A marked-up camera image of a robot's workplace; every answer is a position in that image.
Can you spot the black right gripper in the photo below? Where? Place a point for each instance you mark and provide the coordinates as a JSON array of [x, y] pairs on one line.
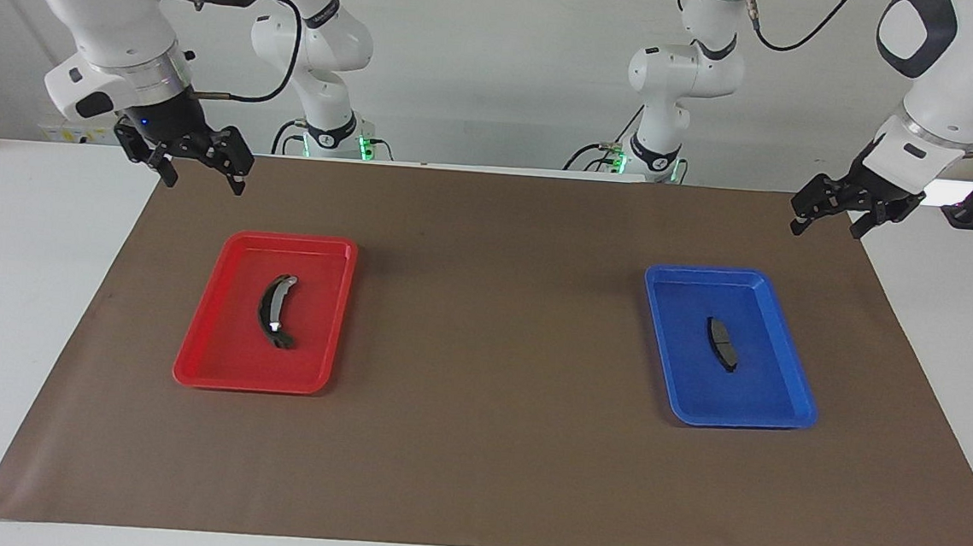
[[170, 118]]

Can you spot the white power strip box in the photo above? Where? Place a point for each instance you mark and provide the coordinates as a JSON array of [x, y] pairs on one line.
[[59, 133]]

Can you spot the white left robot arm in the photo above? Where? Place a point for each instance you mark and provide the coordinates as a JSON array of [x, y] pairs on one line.
[[962, 84]]

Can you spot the brown table mat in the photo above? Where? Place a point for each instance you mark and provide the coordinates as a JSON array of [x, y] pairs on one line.
[[473, 460]]

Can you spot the blue plastic tray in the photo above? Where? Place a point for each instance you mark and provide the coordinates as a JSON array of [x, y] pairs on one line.
[[752, 394]]

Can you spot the small dark brake pad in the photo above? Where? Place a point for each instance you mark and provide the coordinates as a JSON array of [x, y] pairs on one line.
[[721, 345]]

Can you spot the red plastic tray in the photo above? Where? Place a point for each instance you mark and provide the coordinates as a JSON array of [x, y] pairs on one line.
[[224, 349]]

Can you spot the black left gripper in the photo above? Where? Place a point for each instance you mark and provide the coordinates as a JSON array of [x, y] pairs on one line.
[[878, 180]]

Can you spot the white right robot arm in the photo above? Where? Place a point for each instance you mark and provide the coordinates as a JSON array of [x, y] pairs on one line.
[[111, 7]]

